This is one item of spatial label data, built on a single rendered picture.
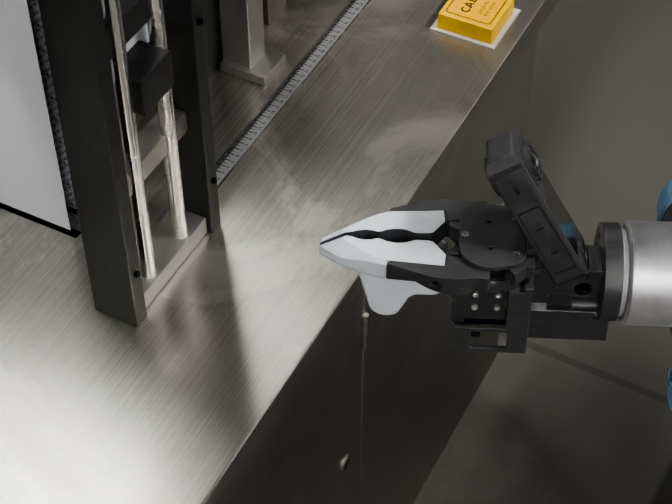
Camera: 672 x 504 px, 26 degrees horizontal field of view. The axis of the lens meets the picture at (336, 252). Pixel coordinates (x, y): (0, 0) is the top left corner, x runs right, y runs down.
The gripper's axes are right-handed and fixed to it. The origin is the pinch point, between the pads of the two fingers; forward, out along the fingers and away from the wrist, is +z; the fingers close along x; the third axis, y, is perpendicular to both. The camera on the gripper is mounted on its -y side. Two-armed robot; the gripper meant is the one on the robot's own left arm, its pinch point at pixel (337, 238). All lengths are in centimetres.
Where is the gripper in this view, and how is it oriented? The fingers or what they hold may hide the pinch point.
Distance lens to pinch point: 103.6
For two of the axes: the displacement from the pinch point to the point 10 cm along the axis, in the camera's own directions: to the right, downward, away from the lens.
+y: 0.0, 7.7, 6.3
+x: 0.5, -6.3, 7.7
